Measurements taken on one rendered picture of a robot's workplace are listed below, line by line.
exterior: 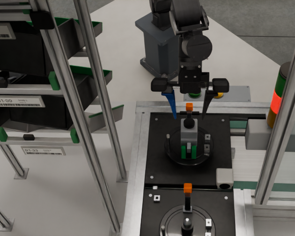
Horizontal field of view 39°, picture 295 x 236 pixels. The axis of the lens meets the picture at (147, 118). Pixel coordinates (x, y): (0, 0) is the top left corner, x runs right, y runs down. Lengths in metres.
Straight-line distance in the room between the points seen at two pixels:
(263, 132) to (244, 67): 0.68
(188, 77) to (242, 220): 0.41
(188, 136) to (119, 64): 0.57
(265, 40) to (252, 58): 1.37
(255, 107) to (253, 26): 1.77
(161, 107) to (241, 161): 0.30
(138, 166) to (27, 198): 0.36
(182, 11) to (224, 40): 0.71
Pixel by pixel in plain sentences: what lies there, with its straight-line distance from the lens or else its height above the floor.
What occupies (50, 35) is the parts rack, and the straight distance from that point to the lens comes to 0.63.
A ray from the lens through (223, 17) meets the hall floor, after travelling 3.13.
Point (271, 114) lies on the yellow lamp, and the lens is 0.89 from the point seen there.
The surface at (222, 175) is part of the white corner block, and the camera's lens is 1.15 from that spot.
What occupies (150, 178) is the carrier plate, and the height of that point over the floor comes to 0.97.
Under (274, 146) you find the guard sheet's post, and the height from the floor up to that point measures 1.24.
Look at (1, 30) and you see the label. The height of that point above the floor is 1.60.
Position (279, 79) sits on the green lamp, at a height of 1.40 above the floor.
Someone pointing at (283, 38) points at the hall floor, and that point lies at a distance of 3.02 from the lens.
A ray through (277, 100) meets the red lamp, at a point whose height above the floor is 1.35.
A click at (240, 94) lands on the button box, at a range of 1.36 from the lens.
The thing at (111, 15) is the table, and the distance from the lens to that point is 1.82.
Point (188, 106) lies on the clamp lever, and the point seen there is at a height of 1.07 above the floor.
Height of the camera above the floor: 1.99
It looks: 53 degrees down
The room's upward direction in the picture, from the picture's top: 7 degrees counter-clockwise
